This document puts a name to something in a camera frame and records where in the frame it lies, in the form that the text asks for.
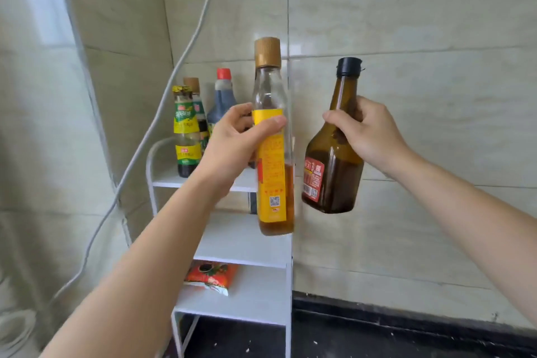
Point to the person's right hand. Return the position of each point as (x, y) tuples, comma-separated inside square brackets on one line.
[(375, 139)]

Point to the person's left hand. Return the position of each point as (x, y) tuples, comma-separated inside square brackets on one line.
[(228, 152)]

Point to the small green yellow label bottle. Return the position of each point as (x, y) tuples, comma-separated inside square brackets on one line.
[(186, 131)]

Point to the clear bottle yellow label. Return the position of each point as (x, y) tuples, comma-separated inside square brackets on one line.
[(272, 185)]

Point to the brown bottle black cap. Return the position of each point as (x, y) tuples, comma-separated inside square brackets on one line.
[(331, 185)]

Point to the white metal shelf rack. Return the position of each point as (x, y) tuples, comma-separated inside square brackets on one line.
[(247, 240)]

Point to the person's left forearm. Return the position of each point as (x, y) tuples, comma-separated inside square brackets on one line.
[(138, 278)]

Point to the person's right forearm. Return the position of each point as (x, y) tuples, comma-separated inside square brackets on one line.
[(482, 219)]

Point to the black speckled countertop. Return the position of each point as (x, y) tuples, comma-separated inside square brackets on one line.
[(377, 341)]

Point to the tan cap bottle green label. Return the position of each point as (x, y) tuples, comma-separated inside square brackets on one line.
[(201, 112)]

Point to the dark jug red cap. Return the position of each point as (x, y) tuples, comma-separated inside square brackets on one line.
[(222, 102)]

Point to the orange snack packet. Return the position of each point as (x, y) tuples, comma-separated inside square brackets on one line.
[(212, 274)]

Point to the grey wall socket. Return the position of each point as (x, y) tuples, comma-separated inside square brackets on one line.
[(252, 202)]

